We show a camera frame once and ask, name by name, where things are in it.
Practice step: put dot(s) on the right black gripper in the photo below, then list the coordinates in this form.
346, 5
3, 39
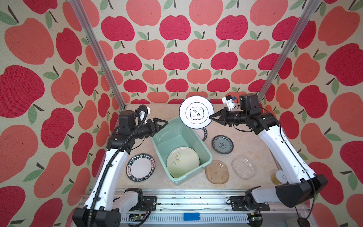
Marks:
222, 114

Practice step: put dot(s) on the right aluminium frame post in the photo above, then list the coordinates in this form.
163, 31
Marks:
308, 11

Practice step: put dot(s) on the aluminium frame post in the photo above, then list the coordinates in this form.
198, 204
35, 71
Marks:
81, 14
308, 11

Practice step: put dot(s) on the clear glass square plate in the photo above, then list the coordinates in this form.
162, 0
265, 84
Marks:
244, 168

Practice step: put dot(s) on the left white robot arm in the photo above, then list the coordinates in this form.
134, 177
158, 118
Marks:
101, 208

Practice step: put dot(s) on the blue block on rail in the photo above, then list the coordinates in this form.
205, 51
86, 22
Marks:
195, 216

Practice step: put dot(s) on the cream plate with flower sprig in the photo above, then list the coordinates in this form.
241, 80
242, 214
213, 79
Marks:
181, 161

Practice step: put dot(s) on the amber glass square plate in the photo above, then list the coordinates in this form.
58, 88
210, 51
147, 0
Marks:
217, 172

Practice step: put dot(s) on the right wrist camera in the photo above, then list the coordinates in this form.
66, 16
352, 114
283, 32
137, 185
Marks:
246, 102

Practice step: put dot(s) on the jar with white lid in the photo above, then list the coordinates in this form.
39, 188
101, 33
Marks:
278, 178

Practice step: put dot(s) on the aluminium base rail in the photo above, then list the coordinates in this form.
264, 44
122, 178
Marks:
215, 209

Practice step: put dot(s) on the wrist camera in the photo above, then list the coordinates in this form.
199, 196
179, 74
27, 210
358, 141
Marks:
130, 121
246, 102

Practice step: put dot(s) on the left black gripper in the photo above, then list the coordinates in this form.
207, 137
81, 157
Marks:
152, 131

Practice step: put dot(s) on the white plate dark lettered rim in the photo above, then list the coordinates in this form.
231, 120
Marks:
204, 134

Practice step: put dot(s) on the dark round object right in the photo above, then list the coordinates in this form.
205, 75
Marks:
303, 222

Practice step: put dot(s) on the small blue patterned plate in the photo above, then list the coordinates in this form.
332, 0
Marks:
222, 144

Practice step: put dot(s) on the white plate teal cloud outline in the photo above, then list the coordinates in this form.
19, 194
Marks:
195, 111

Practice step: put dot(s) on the mint green plastic bin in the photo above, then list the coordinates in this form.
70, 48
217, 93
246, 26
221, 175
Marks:
176, 135

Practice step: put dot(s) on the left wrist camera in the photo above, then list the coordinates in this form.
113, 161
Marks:
130, 121

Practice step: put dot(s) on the left aluminium frame post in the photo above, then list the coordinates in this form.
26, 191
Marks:
81, 14

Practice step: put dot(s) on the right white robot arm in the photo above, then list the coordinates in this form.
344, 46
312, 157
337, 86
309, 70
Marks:
300, 184

